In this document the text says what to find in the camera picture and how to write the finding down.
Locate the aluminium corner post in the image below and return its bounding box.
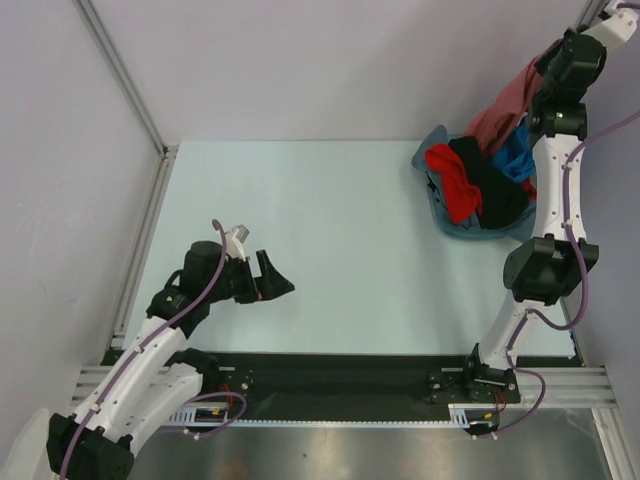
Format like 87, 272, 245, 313
574, 0, 608, 31
74, 0, 176, 161

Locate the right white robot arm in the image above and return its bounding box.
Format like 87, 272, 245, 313
455, 1, 639, 403

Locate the bright red t shirt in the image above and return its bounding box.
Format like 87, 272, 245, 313
425, 143, 482, 225

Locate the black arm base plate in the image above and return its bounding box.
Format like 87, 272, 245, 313
99, 349, 584, 424

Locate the aluminium front frame rail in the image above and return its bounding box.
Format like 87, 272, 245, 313
70, 366, 617, 408

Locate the pink t shirt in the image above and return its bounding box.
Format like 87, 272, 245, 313
464, 56, 543, 159

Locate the white slotted cable duct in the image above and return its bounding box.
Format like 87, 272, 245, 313
162, 405, 498, 431

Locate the right aluminium corner post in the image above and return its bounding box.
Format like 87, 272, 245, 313
574, 0, 608, 31

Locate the left aluminium corner post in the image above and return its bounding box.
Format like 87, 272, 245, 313
74, 0, 176, 161

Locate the grey blue t shirt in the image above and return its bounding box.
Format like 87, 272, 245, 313
411, 124, 480, 238

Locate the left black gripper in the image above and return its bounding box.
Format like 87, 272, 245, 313
205, 250, 293, 304

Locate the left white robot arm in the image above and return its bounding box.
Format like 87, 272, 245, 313
46, 240, 295, 479

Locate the black t shirt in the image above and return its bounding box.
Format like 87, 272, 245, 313
449, 136, 529, 230

